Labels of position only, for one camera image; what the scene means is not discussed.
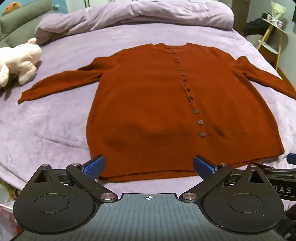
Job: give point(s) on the yellow side table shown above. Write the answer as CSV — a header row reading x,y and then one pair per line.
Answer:
x,y
272,39

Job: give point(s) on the dark clothes pile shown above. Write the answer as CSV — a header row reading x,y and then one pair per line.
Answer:
x,y
254,26

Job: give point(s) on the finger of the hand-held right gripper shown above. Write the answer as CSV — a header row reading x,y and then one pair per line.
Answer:
x,y
279,173
292,159

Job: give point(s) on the orange plush toy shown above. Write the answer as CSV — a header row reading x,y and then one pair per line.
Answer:
x,y
10,7

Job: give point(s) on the purple duvet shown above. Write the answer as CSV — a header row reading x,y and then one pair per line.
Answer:
x,y
138,17

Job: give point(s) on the cream plush toy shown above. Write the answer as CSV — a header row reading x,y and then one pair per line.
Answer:
x,y
22,61

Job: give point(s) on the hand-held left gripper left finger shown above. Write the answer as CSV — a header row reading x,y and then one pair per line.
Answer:
x,y
94,165

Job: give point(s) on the colourful printed bag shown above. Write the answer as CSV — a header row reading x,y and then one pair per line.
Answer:
x,y
7,204

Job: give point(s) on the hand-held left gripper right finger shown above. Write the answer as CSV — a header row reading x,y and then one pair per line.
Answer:
x,y
204,165

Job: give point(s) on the green pillow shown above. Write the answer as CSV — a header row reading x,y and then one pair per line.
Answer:
x,y
16,23

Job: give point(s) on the cream paper bouquet wrap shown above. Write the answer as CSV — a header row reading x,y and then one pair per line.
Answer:
x,y
277,10

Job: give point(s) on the purple bed sheet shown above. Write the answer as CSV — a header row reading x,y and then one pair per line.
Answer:
x,y
53,129

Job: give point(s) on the red button cardigan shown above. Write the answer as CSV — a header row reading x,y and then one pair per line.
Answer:
x,y
159,111

